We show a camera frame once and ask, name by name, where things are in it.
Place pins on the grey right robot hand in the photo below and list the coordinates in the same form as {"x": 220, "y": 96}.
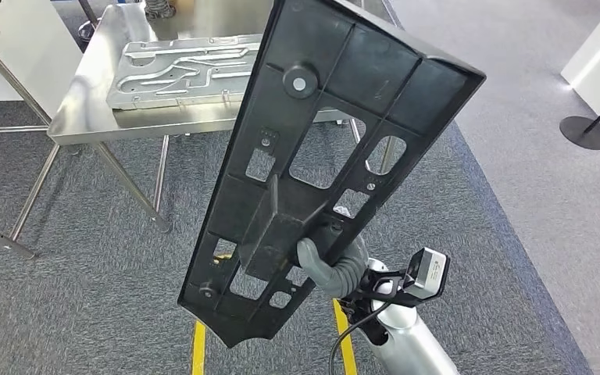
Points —
{"x": 316, "y": 274}

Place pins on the long black plastic part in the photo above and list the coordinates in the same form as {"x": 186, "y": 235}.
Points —
{"x": 372, "y": 72}

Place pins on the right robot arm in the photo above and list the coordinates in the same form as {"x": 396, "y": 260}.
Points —
{"x": 408, "y": 347}

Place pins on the stainless steel workbench table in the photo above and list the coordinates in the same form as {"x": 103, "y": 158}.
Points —
{"x": 88, "y": 103}

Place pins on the silver stamped metal plate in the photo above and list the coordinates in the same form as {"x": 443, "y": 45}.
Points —
{"x": 176, "y": 93}

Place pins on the brown cardboard box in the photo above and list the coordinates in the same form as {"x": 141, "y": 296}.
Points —
{"x": 186, "y": 4}

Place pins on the black stanchion with round base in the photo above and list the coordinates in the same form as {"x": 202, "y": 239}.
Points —
{"x": 584, "y": 133}

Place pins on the silver stanchion with round base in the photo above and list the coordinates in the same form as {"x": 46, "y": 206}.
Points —
{"x": 89, "y": 33}

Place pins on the white partition panel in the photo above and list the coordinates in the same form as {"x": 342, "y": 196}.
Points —
{"x": 36, "y": 52}

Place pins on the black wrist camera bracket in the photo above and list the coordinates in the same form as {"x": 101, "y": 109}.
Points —
{"x": 364, "y": 287}

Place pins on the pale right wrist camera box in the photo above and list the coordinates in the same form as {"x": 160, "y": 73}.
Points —
{"x": 431, "y": 274}

